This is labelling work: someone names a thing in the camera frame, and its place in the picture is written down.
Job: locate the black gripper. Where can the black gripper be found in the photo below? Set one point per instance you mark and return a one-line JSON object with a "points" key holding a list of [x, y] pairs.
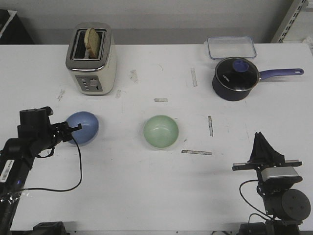
{"points": [[40, 134], [263, 152]]}

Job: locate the blue bowl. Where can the blue bowl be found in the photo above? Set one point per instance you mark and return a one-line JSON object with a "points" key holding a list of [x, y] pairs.
{"points": [[90, 126]]}

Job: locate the green bowl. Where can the green bowl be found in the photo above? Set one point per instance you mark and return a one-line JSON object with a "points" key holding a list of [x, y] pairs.
{"points": [[160, 131]]}

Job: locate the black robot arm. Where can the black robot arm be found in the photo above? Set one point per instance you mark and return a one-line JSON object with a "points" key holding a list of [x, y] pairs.
{"points": [[15, 163], [285, 207]]}

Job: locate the cream and chrome toaster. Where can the cream and chrome toaster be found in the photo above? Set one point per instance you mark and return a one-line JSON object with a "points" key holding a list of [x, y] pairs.
{"points": [[92, 76]]}

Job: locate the dark blue saucepan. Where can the dark blue saucepan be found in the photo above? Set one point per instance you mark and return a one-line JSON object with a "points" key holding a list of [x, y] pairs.
{"points": [[231, 95]]}

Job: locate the glass pot lid blue knob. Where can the glass pot lid blue knob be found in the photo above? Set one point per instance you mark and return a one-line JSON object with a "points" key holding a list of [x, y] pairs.
{"points": [[237, 73]]}

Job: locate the slice of toast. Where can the slice of toast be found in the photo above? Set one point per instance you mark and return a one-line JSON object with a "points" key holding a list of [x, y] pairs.
{"points": [[92, 43]]}

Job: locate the clear plastic food container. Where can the clear plastic food container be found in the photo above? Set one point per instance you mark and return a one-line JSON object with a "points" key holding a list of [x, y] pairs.
{"points": [[230, 46]]}

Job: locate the white slotted metal rack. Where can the white slotted metal rack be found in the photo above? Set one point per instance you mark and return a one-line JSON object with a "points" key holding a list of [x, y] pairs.
{"points": [[297, 25]]}

